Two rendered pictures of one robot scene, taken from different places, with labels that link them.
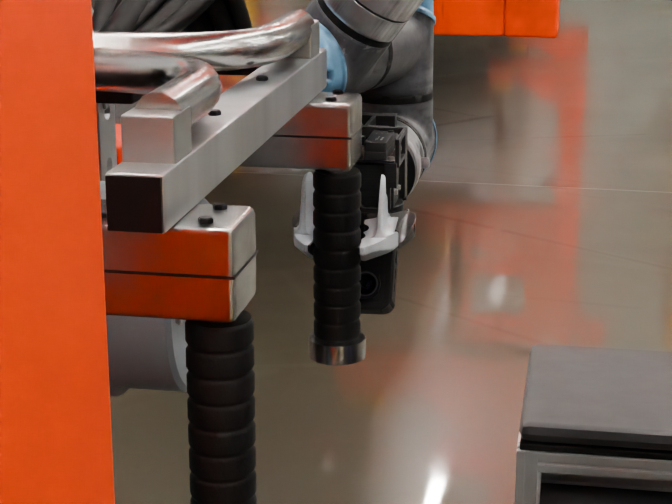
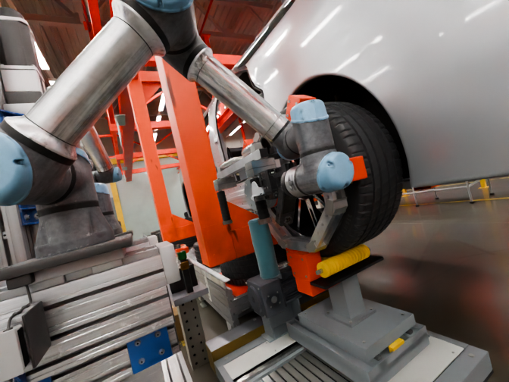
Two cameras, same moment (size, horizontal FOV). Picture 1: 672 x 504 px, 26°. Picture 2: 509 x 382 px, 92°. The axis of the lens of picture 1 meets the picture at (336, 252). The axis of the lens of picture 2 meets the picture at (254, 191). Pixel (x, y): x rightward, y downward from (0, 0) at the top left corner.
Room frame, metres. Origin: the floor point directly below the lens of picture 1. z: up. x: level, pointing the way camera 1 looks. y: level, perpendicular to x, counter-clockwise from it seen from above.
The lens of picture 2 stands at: (1.67, -0.50, 0.84)
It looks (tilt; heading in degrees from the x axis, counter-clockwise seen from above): 1 degrees up; 142
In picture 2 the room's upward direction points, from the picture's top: 13 degrees counter-clockwise
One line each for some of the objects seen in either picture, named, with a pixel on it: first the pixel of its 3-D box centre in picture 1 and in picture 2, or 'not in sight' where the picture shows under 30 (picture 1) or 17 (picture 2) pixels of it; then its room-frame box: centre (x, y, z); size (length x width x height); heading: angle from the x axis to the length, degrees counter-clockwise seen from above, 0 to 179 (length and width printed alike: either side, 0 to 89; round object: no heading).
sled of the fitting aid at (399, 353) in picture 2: not in sight; (348, 331); (0.93, 0.43, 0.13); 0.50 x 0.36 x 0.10; 170
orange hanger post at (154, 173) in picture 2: not in sight; (147, 148); (-1.54, 0.49, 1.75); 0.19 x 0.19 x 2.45; 80
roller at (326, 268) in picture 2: not in sight; (344, 260); (1.06, 0.34, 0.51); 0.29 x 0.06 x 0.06; 80
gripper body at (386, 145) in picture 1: (366, 175); (281, 183); (1.19, -0.03, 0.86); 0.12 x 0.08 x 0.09; 170
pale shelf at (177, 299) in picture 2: not in sight; (183, 286); (0.25, -0.04, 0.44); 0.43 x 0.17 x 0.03; 170
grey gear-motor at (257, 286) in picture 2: not in sight; (288, 295); (0.61, 0.40, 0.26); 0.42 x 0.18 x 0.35; 80
